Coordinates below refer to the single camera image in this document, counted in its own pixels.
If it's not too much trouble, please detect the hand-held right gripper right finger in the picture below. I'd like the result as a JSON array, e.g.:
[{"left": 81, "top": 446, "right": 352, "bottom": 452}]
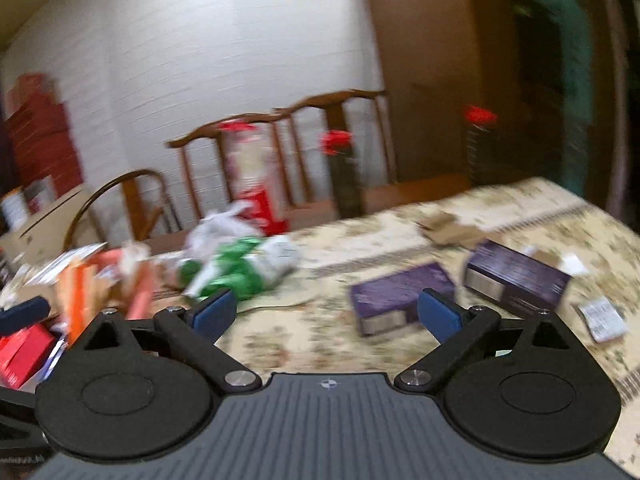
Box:
[{"left": 394, "top": 287, "right": 574, "bottom": 395}]

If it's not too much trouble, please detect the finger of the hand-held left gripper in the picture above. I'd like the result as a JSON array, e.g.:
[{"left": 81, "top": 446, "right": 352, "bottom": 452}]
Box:
[
  {"left": 0, "top": 297, "right": 52, "bottom": 336},
  {"left": 0, "top": 386, "right": 51, "bottom": 462}
]

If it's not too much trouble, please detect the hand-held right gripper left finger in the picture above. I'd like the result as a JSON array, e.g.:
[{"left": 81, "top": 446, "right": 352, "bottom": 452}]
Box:
[{"left": 74, "top": 287, "right": 263, "bottom": 396}]

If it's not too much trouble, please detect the small purple box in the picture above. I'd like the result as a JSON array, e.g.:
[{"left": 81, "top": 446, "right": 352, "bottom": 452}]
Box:
[{"left": 349, "top": 262, "right": 457, "bottom": 337}]

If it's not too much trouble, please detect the large purple box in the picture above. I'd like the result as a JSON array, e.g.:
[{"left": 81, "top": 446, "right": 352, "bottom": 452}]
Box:
[{"left": 462, "top": 240, "right": 572, "bottom": 319}]

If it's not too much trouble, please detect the floral cloth covered desktop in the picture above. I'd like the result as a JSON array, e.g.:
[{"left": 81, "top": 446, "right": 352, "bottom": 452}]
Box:
[{"left": 30, "top": 176, "right": 640, "bottom": 480}]

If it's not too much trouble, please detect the red box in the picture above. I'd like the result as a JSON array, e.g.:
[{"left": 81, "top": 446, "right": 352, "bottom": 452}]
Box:
[{"left": 0, "top": 324, "right": 57, "bottom": 392}]

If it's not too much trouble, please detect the orange snack packet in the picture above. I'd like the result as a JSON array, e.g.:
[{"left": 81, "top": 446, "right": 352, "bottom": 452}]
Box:
[
  {"left": 56, "top": 252, "right": 110, "bottom": 345},
  {"left": 120, "top": 247, "right": 157, "bottom": 322}
]

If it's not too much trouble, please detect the white plastic bag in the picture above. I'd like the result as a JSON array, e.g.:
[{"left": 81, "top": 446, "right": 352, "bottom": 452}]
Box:
[{"left": 184, "top": 202, "right": 263, "bottom": 273}]

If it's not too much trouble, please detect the flat brown cardboard piece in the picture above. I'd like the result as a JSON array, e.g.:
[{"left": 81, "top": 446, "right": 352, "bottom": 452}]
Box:
[{"left": 416, "top": 211, "right": 482, "bottom": 249}]

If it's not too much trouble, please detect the beige cardboard box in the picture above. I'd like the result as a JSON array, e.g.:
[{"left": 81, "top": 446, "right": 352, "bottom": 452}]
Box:
[{"left": 0, "top": 184, "right": 88, "bottom": 267}]

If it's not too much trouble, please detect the white can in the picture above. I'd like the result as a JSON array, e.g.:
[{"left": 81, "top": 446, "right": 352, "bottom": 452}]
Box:
[{"left": 0, "top": 187, "right": 29, "bottom": 232}]

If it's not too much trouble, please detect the small open cardboard box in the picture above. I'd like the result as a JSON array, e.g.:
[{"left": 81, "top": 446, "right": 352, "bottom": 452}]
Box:
[{"left": 521, "top": 244, "right": 590, "bottom": 277}]

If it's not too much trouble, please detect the red paper cup pack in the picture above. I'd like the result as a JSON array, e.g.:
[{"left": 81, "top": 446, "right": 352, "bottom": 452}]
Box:
[{"left": 219, "top": 119, "right": 290, "bottom": 237}]

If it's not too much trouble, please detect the round back wooden chair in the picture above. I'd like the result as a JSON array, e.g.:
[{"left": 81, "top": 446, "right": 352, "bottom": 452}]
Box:
[{"left": 64, "top": 168, "right": 182, "bottom": 252}]

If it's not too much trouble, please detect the white label packet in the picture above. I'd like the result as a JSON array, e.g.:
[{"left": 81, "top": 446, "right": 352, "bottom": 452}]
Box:
[{"left": 579, "top": 296, "right": 629, "bottom": 344}]

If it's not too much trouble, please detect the dark jar with red lid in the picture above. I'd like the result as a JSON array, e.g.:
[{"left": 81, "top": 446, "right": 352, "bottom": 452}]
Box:
[
  {"left": 321, "top": 130, "right": 364, "bottom": 219},
  {"left": 462, "top": 105, "right": 501, "bottom": 187}
]

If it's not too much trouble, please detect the tall back wooden chair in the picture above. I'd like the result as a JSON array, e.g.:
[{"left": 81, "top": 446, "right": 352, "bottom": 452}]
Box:
[
  {"left": 272, "top": 89, "right": 471, "bottom": 231},
  {"left": 166, "top": 112, "right": 291, "bottom": 241}
]

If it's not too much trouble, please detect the stack of red boxes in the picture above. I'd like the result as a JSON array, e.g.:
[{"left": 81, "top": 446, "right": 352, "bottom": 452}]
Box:
[{"left": 4, "top": 73, "right": 84, "bottom": 197}]

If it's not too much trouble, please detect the brown wooden cabinet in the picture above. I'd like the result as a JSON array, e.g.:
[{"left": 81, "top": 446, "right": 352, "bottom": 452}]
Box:
[{"left": 356, "top": 0, "right": 533, "bottom": 187}]

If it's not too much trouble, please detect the teal green cloth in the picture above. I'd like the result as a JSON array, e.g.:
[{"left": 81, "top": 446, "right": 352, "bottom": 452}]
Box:
[{"left": 527, "top": 0, "right": 597, "bottom": 197}]

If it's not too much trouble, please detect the thin grey table cable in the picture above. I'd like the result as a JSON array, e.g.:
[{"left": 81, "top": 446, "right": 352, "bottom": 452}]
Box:
[{"left": 234, "top": 297, "right": 313, "bottom": 317}]

